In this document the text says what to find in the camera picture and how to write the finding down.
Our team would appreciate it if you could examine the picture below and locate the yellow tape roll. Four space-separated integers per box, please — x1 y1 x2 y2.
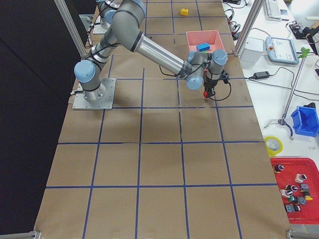
265 136 283 157

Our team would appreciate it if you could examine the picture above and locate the yellow block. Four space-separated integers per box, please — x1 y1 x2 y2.
179 8 189 16

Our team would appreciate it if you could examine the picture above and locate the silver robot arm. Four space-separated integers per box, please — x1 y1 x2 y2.
96 0 122 30
74 0 229 103

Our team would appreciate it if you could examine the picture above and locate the pink plastic box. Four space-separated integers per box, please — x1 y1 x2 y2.
186 30 226 54

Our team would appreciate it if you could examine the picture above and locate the blue block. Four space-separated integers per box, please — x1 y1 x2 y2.
196 43 210 52

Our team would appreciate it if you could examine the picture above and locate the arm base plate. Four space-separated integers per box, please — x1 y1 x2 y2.
93 23 111 35
72 78 117 110

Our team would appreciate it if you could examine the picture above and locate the teach pendant tablet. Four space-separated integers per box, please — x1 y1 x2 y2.
265 36 299 65

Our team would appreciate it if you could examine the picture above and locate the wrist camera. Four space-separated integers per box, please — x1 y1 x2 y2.
220 70 229 84

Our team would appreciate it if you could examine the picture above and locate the black power adapter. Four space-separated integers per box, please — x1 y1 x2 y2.
253 71 271 80

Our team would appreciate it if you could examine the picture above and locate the aluminium frame post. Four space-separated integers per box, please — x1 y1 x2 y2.
234 0 263 56

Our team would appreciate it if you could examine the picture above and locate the red block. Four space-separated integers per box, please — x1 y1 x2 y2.
203 91 209 99

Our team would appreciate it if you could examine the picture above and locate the blue storage bin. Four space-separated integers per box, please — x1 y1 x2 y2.
291 106 319 137

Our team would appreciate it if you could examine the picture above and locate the white square device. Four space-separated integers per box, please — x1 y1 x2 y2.
240 37 264 64

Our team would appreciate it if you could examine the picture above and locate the red parts tray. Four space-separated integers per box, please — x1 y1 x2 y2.
271 157 319 225

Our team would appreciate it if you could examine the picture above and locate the grabber reach tool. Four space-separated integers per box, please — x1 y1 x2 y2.
264 47 310 141

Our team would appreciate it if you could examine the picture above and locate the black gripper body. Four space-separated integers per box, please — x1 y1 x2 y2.
204 72 221 93

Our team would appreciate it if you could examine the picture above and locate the white keyboard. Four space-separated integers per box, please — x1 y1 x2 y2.
264 0 282 21

